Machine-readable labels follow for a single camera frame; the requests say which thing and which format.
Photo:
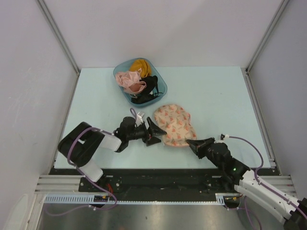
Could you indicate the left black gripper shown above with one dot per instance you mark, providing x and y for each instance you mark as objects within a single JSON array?
[{"x": 154, "y": 130}]

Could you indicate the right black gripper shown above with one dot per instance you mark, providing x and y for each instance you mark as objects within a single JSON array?
[{"x": 200, "y": 145}]

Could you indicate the floral mesh laundry bag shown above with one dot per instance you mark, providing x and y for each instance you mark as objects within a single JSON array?
[{"x": 175, "y": 121}]

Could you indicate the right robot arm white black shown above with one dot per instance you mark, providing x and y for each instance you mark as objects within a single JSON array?
[{"x": 290, "y": 211}]

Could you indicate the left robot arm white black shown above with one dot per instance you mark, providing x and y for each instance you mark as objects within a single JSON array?
[{"x": 80, "y": 145}]

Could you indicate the black bra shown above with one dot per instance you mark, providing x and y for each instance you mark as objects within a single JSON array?
[{"x": 149, "y": 93}]

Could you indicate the pink bra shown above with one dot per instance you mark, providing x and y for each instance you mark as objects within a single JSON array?
[{"x": 131, "y": 82}]

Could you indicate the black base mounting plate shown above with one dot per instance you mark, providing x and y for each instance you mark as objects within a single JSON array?
[{"x": 167, "y": 182}]

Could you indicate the teal plastic basin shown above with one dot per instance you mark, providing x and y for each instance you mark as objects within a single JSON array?
[{"x": 125, "y": 66}]

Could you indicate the mustard yellow garment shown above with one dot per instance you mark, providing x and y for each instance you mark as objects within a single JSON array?
[{"x": 142, "y": 67}]

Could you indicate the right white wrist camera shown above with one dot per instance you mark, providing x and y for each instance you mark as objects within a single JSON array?
[{"x": 223, "y": 137}]

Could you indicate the grey slotted cable duct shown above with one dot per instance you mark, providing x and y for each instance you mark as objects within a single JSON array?
[{"x": 99, "y": 199}]

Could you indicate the aluminium rail beam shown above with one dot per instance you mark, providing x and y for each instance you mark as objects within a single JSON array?
[{"x": 70, "y": 183}]

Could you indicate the right aluminium frame post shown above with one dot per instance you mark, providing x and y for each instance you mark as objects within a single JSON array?
[{"x": 273, "y": 23}]

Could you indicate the aluminium frame post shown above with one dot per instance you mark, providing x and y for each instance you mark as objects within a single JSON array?
[
  {"x": 273, "y": 23},
  {"x": 58, "y": 34}
]

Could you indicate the left aluminium frame post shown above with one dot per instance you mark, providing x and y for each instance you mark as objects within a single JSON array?
[{"x": 58, "y": 34}]

